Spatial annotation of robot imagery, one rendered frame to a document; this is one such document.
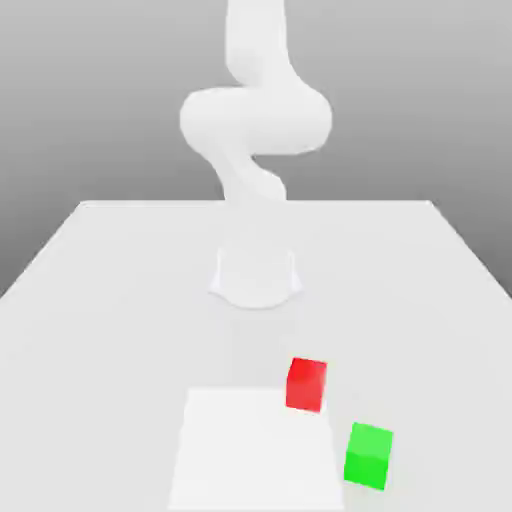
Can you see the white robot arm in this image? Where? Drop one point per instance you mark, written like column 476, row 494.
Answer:
column 256, row 120

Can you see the small red cube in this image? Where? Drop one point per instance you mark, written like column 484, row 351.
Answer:
column 306, row 386

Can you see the small green cube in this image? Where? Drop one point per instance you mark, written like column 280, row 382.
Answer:
column 368, row 456

